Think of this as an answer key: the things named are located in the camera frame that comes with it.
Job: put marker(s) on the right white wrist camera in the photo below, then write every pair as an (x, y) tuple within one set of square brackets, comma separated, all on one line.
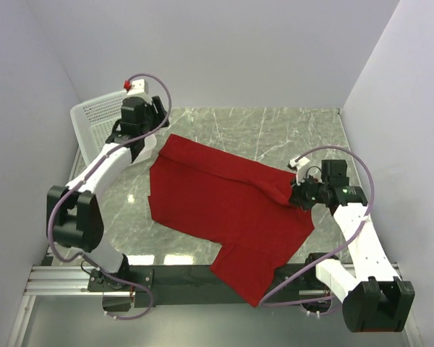
[(299, 165)]

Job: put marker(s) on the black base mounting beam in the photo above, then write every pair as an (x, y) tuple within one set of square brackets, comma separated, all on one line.
[(190, 284)]

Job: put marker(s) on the red t shirt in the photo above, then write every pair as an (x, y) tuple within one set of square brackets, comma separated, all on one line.
[(238, 203)]

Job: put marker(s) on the white plastic perforated basket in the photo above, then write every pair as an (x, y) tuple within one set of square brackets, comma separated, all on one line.
[(93, 121)]

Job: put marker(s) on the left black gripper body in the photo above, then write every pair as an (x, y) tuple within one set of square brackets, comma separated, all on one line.
[(151, 123)]

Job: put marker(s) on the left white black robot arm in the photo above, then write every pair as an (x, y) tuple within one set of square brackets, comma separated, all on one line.
[(74, 218)]

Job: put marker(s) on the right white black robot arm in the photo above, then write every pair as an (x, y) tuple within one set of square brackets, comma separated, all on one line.
[(374, 298)]

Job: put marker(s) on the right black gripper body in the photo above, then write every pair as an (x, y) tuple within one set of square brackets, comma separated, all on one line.
[(318, 195)]

